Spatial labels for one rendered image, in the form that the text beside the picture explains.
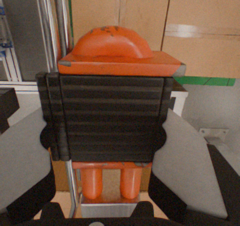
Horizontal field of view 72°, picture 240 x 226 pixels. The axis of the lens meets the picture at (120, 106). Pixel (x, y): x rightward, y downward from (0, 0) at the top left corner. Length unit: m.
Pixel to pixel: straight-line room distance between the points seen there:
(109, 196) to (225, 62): 0.87
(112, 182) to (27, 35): 1.13
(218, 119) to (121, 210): 1.72
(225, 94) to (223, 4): 1.00
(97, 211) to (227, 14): 0.87
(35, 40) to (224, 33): 1.04
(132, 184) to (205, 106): 1.58
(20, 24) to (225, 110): 1.78
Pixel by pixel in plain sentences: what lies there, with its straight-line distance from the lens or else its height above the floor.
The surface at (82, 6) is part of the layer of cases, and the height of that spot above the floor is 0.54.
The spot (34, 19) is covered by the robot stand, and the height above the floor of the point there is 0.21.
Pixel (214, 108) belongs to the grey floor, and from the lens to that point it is 1.78.
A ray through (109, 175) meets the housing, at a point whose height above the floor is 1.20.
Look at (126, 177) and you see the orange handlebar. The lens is 0.17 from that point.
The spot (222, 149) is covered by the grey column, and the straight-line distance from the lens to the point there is 1.83.
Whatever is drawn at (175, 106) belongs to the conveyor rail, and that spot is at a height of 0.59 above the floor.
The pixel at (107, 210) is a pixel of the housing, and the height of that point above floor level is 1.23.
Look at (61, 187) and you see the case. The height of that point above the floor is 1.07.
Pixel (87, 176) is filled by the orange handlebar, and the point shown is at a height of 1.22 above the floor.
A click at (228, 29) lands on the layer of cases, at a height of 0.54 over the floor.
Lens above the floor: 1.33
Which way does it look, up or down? 63 degrees down
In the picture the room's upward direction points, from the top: 176 degrees clockwise
